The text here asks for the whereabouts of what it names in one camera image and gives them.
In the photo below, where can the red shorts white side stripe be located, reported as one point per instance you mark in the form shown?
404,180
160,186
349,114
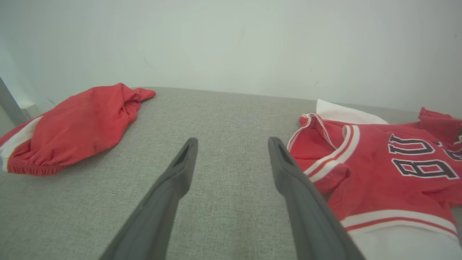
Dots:
79,126

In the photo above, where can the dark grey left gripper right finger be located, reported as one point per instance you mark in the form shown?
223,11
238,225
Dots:
310,220

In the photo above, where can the red basketball jersey white trim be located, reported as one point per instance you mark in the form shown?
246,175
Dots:
371,173

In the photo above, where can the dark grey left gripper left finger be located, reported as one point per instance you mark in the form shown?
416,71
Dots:
158,213

